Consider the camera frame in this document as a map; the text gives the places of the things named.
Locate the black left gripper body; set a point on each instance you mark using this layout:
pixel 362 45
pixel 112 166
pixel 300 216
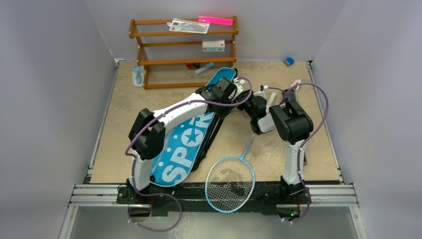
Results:
pixel 223 110

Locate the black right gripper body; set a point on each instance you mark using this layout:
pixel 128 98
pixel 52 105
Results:
pixel 258 123

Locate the blue racket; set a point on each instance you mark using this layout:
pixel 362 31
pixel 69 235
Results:
pixel 230 182
pixel 270 100

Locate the blue racket bag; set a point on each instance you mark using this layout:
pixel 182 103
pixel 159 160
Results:
pixel 181 148

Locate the black shuttlecock tube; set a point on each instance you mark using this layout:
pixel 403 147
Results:
pixel 291 96

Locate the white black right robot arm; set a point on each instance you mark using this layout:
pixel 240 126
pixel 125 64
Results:
pixel 293 125

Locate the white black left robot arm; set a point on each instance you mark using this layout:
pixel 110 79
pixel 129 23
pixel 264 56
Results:
pixel 147 134

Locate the red black stamp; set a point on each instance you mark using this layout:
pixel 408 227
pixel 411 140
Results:
pixel 193 65

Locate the white green small box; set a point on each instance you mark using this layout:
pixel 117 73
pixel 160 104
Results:
pixel 213 45

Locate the pink white small clip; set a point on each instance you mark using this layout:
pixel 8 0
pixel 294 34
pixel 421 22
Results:
pixel 295 85

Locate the blue white eraser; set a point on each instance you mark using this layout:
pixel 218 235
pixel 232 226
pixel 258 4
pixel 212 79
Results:
pixel 288 61

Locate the pink ruler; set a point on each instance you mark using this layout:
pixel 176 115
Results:
pixel 215 20

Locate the white plastic package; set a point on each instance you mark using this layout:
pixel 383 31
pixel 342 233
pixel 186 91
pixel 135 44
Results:
pixel 180 25

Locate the blue white packaged item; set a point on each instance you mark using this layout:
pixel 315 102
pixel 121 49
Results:
pixel 138 76

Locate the wooden shelf rack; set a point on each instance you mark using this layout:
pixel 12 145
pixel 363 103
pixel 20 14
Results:
pixel 157 45

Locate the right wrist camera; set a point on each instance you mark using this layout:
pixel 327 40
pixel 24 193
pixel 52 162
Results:
pixel 261 91

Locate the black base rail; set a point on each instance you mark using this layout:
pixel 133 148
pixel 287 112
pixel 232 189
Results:
pixel 267 199

